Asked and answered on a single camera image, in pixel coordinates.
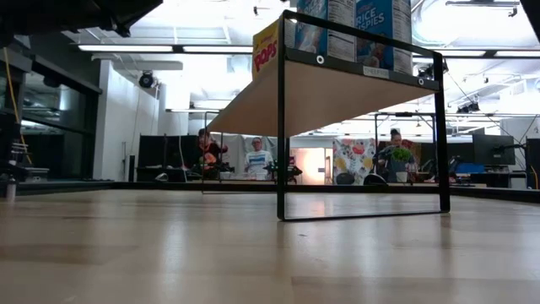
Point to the black monitor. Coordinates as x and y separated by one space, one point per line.
493 150

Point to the black round chair back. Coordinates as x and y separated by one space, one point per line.
374 180
345 179

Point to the wooden tray box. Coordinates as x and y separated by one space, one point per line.
320 93

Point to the black cabinet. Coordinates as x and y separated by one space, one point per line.
532 164

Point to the fluorescent ceiling light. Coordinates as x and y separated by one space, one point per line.
215 49
516 54
464 53
126 48

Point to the white cylinder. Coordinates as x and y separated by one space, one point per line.
11 190

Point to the floral patterned cloth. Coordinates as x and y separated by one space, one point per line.
352 158

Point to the black partition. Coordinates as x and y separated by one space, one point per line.
169 156

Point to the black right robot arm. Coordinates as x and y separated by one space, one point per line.
535 12

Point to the blue Rice Krispies cereal box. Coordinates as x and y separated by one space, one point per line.
375 17
312 38

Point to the small black robot arm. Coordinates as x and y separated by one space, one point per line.
293 171

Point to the green potted plant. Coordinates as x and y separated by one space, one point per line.
401 154

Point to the person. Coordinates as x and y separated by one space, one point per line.
208 152
258 160
395 139

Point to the black equipment stack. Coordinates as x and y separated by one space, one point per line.
21 169

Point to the blue bin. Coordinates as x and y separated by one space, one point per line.
466 169

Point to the black metal table frame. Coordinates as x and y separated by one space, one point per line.
126 186

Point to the yellow Corn Pops cereal box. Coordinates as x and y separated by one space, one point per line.
266 42

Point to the black ceiling spotlight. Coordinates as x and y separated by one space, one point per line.
464 109

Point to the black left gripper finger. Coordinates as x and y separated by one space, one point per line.
126 12

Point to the black dome camera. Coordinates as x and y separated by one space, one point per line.
146 80

